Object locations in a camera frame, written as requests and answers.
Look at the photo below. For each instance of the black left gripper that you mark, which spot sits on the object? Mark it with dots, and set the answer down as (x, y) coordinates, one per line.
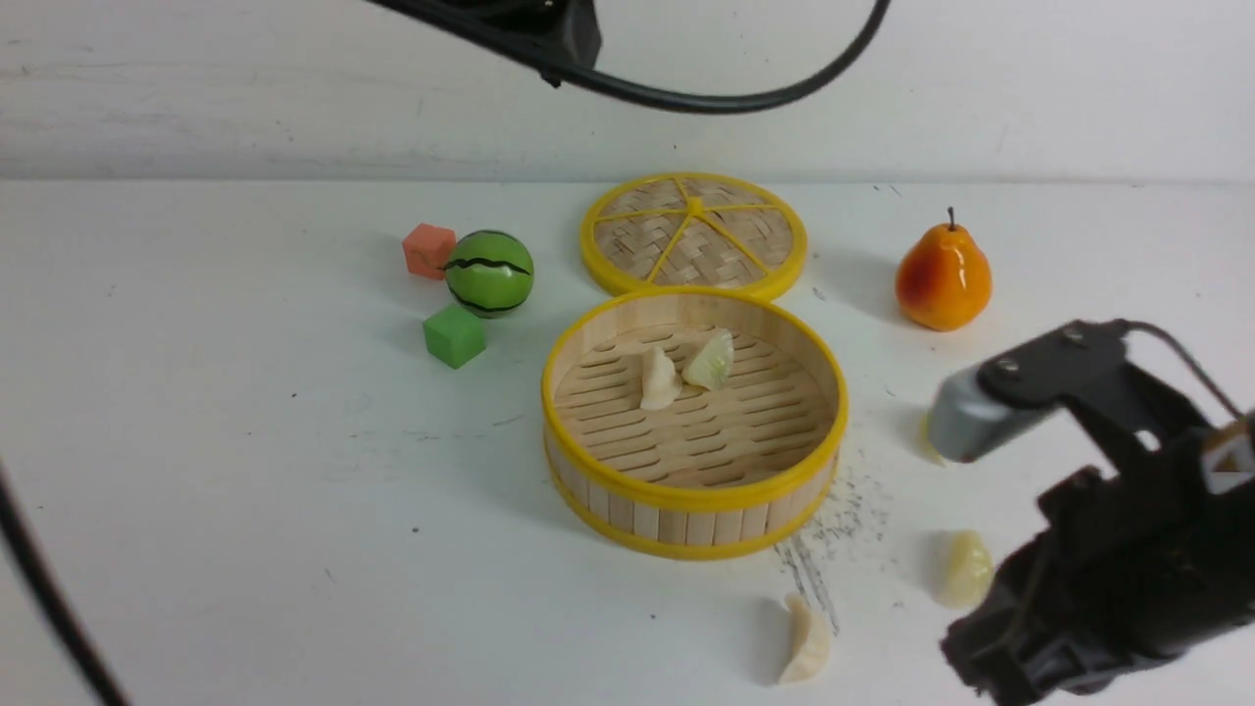
(566, 31)

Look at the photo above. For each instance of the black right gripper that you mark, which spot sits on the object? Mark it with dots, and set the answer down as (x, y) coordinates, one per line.
(1130, 574)

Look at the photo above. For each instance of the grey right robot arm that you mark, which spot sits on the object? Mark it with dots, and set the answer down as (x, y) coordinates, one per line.
(1132, 387)

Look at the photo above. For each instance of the orange cube block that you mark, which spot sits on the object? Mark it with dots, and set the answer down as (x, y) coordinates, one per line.
(427, 249)

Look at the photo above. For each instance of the green toy watermelon ball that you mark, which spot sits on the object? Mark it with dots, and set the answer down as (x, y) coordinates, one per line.
(490, 272)

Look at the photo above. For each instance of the pale green-tinted dumpling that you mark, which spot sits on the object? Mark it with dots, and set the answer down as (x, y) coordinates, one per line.
(710, 367)

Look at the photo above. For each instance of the yellow bamboo steamer tray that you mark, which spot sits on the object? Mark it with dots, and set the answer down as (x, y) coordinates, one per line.
(719, 473)

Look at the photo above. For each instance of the yellowish dumpling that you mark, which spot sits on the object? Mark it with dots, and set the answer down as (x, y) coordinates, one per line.
(924, 440)

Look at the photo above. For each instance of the green cube block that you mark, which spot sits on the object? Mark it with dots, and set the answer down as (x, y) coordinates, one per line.
(454, 336)

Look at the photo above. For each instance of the white dumpling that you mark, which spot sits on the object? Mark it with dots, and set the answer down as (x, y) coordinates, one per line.
(660, 383)
(810, 642)

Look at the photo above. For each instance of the pale green dumpling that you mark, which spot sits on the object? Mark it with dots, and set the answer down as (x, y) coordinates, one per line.
(966, 573)

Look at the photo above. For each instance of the yellow bamboo steamer lid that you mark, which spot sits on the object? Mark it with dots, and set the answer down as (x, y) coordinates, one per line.
(693, 229)

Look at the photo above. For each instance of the orange toy pear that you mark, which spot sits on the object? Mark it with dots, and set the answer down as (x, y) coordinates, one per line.
(945, 281)

